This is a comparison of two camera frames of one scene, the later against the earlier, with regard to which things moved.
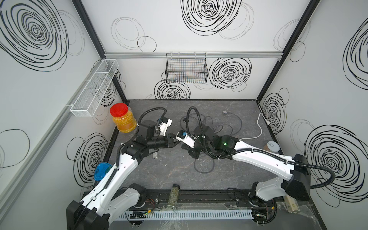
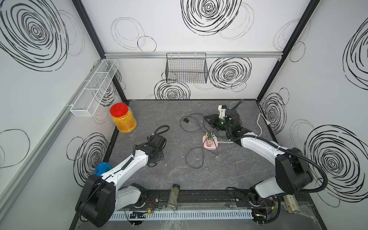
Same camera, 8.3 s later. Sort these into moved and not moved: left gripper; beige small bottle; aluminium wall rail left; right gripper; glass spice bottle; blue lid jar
Moved: right gripper; left gripper
Not moved: glass spice bottle; blue lid jar; aluminium wall rail left; beige small bottle
